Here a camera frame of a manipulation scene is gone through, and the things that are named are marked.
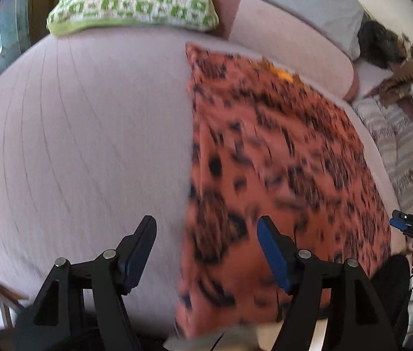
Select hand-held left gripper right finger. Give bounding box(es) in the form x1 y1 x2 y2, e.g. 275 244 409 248
257 216 399 351

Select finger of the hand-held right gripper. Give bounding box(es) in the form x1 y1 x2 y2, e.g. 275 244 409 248
390 209 413 233

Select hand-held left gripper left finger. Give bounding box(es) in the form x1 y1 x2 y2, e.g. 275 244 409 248
16 215 158 351

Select striped beige blanket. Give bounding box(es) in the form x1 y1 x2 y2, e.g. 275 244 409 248
352 95 413 213

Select orange floral garment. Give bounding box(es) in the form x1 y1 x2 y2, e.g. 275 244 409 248
175 43 393 339

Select pink quilted bed cover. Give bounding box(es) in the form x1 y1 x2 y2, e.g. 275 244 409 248
0 25 400 348

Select green white patterned pillow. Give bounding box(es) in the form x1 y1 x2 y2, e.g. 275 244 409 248
46 0 220 38

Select pink bolster cushion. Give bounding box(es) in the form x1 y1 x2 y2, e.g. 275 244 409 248
212 0 360 102

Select grey pillow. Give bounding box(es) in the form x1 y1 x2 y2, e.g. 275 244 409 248
246 0 366 61

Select dark furry cloth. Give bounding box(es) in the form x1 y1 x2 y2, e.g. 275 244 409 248
356 20 408 70

